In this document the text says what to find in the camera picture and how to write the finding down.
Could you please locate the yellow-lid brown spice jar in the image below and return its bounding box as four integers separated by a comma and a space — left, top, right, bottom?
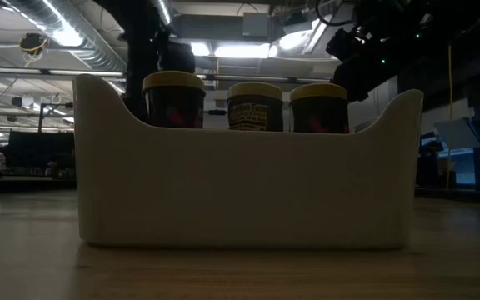
142, 70, 207, 129
226, 81, 285, 133
288, 82, 350, 135

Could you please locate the white plastic handled bin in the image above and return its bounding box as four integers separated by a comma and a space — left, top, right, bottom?
72, 73, 424, 250

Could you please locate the bright ceiling light panel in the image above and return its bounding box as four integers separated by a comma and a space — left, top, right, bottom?
213, 41, 278, 59
189, 40, 212, 58

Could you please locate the long horizontal silver pipe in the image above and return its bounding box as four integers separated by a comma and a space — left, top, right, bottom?
0, 66, 337, 84

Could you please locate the grey ceiling junction box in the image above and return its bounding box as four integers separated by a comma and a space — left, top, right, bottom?
242, 12, 271, 38

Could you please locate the white tilted panel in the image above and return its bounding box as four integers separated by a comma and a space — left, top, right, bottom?
433, 117, 480, 151

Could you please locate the black office chair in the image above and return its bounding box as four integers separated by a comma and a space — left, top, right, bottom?
417, 132, 445, 188

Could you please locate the dark monitor on bench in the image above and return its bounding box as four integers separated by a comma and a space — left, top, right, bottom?
0, 129, 77, 170

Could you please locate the narrow round silver duct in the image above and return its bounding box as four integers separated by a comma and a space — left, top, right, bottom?
150, 0, 174, 26

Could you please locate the rectangular silver air duct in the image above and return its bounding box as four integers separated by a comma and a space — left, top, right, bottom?
277, 16, 333, 58

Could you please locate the glass window dark frame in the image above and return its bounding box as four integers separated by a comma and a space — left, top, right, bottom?
447, 97, 480, 187

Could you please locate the yellow hanging cable reel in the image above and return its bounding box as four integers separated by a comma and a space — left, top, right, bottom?
18, 32, 48, 68

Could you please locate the round silver air duct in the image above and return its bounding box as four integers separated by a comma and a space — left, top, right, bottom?
4, 0, 127, 73

